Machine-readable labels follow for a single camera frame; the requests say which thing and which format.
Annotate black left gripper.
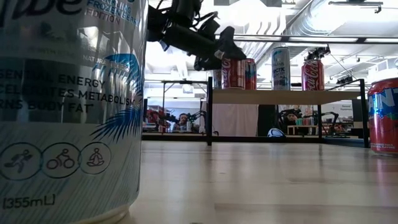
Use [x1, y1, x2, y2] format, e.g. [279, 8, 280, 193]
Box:
[161, 23, 247, 72]

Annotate white Celsius can orange print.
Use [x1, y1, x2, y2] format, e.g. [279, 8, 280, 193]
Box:
[212, 68, 223, 90]

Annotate red Coca-Cola can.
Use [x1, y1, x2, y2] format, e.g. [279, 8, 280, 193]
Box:
[220, 57, 246, 90]

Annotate red Fanta can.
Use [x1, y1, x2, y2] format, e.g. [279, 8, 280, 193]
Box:
[367, 77, 398, 157]
[244, 58, 258, 91]

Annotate white Celsius Arctic Vibe can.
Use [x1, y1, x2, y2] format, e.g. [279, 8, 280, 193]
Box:
[271, 46, 291, 91]
[0, 0, 149, 224]

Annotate Star Wars Coca-Cola can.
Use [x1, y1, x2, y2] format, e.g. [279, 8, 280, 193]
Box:
[301, 59, 325, 91]

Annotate wooden shelf black metal legs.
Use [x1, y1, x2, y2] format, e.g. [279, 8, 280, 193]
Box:
[206, 76, 371, 149]

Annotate white panel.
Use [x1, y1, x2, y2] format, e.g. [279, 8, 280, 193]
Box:
[213, 104, 259, 137]

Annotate person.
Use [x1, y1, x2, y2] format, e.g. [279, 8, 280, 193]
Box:
[174, 112, 192, 131]
[281, 110, 301, 134]

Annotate black panel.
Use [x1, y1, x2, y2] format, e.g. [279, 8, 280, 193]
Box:
[257, 104, 276, 137]

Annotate black ceiling beam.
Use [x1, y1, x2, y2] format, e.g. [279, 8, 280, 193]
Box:
[233, 32, 398, 44]

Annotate white blue ball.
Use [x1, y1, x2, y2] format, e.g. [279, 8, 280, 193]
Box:
[267, 127, 285, 138]

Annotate black ceiling fixture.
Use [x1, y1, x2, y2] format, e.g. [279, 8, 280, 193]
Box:
[305, 45, 331, 62]

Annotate wooden bench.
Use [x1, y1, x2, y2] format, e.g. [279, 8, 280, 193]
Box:
[287, 124, 320, 136]

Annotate black ceiling track light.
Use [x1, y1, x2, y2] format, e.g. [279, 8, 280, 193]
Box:
[328, 1, 384, 15]

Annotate silver ceiling duct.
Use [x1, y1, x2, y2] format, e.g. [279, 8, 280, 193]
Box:
[257, 0, 343, 63]

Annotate black aluminium table frame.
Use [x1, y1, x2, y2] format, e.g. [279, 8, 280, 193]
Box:
[142, 132, 371, 149]

